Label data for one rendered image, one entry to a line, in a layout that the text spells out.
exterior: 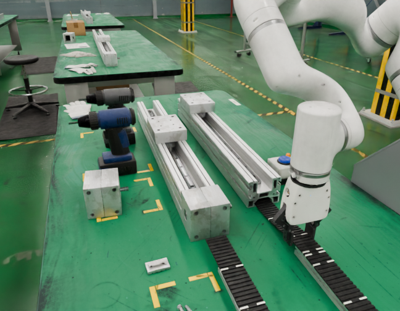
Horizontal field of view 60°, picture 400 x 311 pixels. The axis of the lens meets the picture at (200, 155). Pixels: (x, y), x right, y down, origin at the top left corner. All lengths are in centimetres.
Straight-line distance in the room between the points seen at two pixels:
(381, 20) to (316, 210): 65
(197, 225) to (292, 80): 40
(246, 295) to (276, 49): 50
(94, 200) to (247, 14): 59
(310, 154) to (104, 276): 50
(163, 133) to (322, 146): 60
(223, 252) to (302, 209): 20
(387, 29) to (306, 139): 60
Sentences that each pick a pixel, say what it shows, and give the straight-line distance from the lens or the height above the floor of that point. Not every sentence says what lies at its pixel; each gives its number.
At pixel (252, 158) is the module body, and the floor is 86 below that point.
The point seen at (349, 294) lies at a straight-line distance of 77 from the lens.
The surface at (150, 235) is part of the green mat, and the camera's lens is 90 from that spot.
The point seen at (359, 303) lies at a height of 81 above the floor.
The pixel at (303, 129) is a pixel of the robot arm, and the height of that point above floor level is 109.
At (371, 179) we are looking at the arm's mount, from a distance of 114.
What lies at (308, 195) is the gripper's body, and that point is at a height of 95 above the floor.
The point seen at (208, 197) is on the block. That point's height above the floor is 87.
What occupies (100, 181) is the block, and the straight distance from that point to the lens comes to 96.
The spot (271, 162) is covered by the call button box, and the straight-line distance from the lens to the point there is 112.
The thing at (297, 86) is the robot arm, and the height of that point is 115.
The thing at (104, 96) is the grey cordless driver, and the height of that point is 98.
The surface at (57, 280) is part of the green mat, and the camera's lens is 84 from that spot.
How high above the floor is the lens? 135
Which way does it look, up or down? 27 degrees down
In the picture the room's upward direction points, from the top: straight up
